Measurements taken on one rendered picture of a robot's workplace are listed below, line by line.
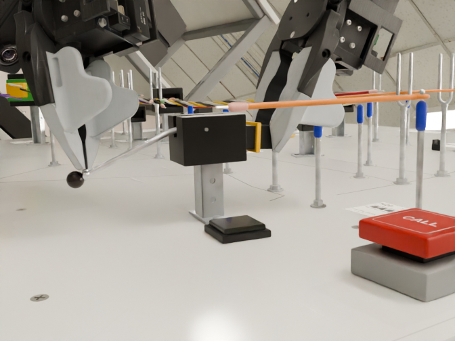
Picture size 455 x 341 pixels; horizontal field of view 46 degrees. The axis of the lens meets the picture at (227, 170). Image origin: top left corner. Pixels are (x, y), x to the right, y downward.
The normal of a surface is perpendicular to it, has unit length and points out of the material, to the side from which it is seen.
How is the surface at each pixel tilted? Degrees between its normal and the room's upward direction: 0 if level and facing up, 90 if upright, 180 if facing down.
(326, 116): 92
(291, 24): 113
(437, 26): 179
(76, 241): 48
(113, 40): 131
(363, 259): 138
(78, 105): 118
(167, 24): 90
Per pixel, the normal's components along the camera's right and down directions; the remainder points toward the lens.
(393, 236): -0.85, 0.11
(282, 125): -0.54, 0.16
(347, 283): -0.03, -0.99
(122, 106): -0.35, -0.15
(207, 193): 0.38, 0.14
